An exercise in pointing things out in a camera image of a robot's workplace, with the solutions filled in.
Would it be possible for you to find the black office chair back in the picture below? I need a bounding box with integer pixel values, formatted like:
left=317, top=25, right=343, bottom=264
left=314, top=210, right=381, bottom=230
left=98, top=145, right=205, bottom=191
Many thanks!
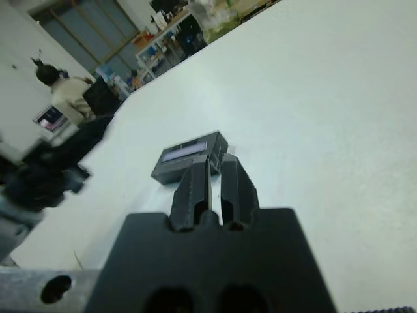
left=81, top=77, right=122, bottom=117

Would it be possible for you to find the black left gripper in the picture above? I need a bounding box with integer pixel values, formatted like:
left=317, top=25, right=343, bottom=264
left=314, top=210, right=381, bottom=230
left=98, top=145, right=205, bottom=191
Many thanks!
left=0, top=114, right=113, bottom=213

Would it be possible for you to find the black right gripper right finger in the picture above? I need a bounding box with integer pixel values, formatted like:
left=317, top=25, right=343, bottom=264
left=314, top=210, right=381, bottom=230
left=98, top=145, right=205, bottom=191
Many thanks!
left=220, top=153, right=261, bottom=229

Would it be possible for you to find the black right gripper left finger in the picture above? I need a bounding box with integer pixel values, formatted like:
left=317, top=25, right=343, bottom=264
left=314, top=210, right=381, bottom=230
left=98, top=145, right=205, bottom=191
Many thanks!
left=172, top=155, right=212, bottom=229

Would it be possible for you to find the person in beige top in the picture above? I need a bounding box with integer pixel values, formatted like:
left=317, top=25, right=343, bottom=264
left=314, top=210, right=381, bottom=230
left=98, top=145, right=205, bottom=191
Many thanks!
left=31, top=57, right=96, bottom=127

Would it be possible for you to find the black computer tower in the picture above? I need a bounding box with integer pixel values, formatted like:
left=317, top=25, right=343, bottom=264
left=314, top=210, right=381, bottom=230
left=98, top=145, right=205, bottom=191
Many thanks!
left=175, top=14, right=209, bottom=59

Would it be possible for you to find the computer monitor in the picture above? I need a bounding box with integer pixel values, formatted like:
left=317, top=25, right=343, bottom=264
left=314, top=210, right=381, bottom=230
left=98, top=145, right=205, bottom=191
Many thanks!
left=32, top=104, right=71, bottom=133

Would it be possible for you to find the yellow-green plastic bag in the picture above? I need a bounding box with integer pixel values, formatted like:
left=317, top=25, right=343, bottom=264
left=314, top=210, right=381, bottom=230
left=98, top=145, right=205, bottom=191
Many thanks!
left=188, top=0, right=244, bottom=37

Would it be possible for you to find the window with brown frame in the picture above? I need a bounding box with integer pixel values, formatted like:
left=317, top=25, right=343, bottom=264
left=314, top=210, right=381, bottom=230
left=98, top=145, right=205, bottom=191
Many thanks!
left=29, top=0, right=141, bottom=71

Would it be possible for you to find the desk with white legs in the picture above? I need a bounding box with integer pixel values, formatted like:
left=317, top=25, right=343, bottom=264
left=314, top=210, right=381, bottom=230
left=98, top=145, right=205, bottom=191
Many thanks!
left=135, top=12, right=209, bottom=79

